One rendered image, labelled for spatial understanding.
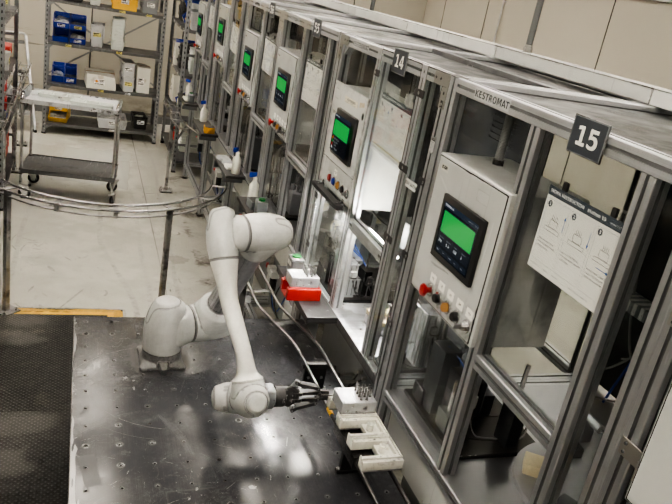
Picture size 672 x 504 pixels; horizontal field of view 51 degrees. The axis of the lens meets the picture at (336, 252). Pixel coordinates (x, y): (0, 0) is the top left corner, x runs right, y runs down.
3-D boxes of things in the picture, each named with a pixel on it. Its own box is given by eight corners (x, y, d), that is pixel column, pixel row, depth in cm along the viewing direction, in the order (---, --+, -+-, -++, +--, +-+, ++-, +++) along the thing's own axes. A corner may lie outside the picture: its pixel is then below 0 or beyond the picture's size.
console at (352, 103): (313, 177, 331) (330, 79, 315) (369, 182, 341) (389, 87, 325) (341, 207, 295) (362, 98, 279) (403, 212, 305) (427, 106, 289)
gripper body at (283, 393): (273, 412, 243) (299, 411, 246) (277, 391, 240) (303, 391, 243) (268, 400, 249) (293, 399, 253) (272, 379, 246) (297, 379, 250)
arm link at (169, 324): (135, 340, 290) (140, 292, 282) (178, 334, 300) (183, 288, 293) (149, 360, 278) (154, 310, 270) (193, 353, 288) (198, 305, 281)
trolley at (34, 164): (14, 198, 617) (16, 91, 584) (26, 180, 665) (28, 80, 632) (114, 208, 639) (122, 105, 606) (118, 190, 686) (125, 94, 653)
